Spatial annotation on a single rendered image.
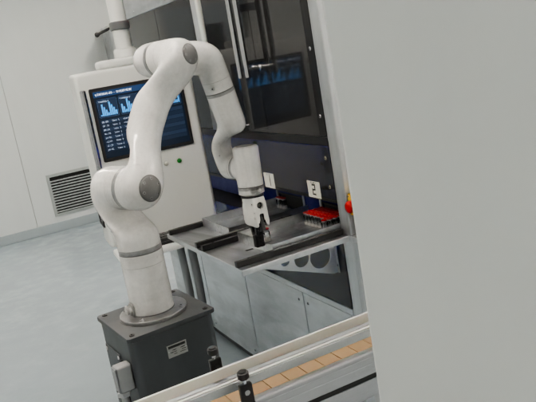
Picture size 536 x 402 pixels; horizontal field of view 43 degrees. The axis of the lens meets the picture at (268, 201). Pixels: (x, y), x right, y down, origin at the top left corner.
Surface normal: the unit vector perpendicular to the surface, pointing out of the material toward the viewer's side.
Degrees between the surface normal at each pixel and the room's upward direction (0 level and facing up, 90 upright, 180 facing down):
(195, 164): 90
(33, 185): 90
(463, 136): 90
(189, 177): 90
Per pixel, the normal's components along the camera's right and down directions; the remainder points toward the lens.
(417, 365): -0.87, 0.25
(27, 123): 0.46, 0.12
